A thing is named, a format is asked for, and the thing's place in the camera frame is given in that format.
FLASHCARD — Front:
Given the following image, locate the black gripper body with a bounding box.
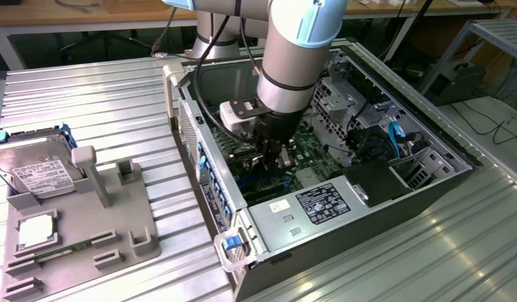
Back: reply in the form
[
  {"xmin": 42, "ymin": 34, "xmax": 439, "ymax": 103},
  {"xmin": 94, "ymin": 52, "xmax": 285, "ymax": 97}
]
[{"xmin": 255, "ymin": 110, "xmax": 305, "ymax": 145}]

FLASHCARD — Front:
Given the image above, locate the black expansion slot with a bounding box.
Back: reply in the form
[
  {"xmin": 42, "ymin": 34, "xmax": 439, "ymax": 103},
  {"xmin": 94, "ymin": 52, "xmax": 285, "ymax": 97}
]
[{"xmin": 241, "ymin": 184, "xmax": 288, "ymax": 202}]

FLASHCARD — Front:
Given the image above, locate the installed RAM stick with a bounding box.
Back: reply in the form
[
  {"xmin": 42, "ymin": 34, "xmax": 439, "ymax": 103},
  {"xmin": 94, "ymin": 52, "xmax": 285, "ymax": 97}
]
[{"xmin": 228, "ymin": 150, "xmax": 260, "ymax": 163}]

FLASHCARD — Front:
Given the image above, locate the green motherboard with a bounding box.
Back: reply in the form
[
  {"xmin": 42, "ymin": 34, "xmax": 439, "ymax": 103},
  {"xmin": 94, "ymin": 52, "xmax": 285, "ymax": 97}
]
[{"xmin": 208, "ymin": 119, "xmax": 356, "ymax": 205}]

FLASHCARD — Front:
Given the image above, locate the silver chipset heat sink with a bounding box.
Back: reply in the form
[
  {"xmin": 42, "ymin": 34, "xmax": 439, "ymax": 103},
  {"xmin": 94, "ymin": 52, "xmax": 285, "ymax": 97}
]
[{"xmin": 295, "ymin": 169, "xmax": 325, "ymax": 185}]

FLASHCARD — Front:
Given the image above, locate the small white sticker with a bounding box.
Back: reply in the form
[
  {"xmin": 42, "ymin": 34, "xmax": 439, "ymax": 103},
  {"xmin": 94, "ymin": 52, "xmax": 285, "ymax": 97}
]
[{"xmin": 269, "ymin": 201, "xmax": 293, "ymax": 214}]

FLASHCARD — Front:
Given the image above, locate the silver perforated drive cage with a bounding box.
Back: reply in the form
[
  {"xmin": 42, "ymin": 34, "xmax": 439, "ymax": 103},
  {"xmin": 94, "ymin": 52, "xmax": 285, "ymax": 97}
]
[{"xmin": 311, "ymin": 50, "xmax": 407, "ymax": 139}]

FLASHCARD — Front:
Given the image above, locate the black power supply label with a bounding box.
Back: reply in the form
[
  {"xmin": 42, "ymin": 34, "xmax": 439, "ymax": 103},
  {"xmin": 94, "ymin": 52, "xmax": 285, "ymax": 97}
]
[{"xmin": 295, "ymin": 185, "xmax": 352, "ymax": 225}]

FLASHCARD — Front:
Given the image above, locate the grey power supply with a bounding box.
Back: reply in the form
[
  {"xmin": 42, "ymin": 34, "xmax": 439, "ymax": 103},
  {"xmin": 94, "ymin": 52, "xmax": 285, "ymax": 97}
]
[{"xmin": 245, "ymin": 174, "xmax": 372, "ymax": 255}]

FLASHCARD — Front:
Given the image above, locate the black plastic shroud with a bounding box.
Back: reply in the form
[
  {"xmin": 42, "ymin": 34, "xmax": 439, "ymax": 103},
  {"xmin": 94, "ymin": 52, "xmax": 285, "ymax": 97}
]
[{"xmin": 328, "ymin": 159, "xmax": 415, "ymax": 208}]

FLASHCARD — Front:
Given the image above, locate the open PC case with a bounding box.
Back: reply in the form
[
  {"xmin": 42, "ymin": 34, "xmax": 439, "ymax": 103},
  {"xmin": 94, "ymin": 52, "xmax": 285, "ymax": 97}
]
[{"xmin": 162, "ymin": 36, "xmax": 484, "ymax": 302}]

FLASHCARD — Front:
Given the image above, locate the silver disk bay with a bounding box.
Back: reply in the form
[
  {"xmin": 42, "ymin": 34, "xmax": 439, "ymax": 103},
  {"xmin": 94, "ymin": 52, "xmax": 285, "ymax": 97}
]
[{"xmin": 388, "ymin": 147, "xmax": 458, "ymax": 189}]

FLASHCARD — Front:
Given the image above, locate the black box device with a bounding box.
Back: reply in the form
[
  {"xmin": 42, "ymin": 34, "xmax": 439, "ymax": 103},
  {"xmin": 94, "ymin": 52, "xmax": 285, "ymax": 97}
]
[{"xmin": 426, "ymin": 61, "xmax": 490, "ymax": 106}]

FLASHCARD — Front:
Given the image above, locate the blue disk caddy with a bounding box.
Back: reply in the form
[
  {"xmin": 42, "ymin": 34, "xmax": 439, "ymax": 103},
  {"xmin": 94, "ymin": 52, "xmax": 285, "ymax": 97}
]
[{"xmin": 0, "ymin": 123, "xmax": 80, "ymax": 150}]

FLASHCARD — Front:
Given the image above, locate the wooden desk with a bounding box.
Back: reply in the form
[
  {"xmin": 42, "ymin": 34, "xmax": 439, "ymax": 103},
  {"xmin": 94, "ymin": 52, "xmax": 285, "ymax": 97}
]
[{"xmin": 0, "ymin": 0, "xmax": 517, "ymax": 72}]

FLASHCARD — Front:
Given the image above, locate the silver hard disk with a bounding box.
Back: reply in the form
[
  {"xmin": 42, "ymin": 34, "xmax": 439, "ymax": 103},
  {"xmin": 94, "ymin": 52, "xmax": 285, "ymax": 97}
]
[{"xmin": 0, "ymin": 127, "xmax": 86, "ymax": 199}]

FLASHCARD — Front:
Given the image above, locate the grey parts rack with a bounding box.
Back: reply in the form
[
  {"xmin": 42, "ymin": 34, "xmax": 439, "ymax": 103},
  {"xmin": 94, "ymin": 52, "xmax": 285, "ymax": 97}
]
[{"xmin": 0, "ymin": 145, "xmax": 164, "ymax": 302}]

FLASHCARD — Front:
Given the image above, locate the green loose RAM stick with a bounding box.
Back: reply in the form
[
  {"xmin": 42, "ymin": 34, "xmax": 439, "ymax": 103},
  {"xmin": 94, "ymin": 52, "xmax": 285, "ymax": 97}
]
[{"xmin": 34, "ymin": 240, "xmax": 96, "ymax": 264}]

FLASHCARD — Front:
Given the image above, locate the silver CPU chip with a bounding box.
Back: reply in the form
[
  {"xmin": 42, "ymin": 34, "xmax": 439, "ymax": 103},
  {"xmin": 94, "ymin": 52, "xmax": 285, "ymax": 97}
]
[{"xmin": 18, "ymin": 216, "xmax": 58, "ymax": 246}]

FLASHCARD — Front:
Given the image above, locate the grey metal shelf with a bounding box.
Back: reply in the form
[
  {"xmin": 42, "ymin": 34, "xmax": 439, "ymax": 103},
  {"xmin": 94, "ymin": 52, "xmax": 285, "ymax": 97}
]
[{"xmin": 418, "ymin": 17, "xmax": 517, "ymax": 95}]

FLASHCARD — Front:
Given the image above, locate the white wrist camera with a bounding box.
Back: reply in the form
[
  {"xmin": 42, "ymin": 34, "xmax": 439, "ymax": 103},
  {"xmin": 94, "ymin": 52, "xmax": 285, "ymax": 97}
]
[{"xmin": 220, "ymin": 99, "xmax": 272, "ymax": 139}]

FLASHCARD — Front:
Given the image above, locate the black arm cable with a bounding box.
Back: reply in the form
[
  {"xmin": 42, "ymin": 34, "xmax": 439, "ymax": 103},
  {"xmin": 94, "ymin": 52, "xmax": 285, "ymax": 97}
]
[{"xmin": 195, "ymin": 12, "xmax": 259, "ymax": 142}]

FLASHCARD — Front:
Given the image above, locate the black wire bundle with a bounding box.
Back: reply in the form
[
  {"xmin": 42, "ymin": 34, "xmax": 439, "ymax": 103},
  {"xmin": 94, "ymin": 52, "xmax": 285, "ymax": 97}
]
[{"xmin": 347, "ymin": 125, "xmax": 393, "ymax": 164}]

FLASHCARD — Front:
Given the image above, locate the blue disk wire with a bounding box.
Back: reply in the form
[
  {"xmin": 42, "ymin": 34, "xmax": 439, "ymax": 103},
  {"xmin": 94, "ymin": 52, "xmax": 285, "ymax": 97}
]
[{"xmin": 387, "ymin": 121, "xmax": 407, "ymax": 160}]

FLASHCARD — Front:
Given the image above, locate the hanging cable with plug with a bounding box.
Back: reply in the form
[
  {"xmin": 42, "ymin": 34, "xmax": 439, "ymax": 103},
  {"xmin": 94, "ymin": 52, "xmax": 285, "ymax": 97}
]
[{"xmin": 152, "ymin": 8, "xmax": 188, "ymax": 59}]

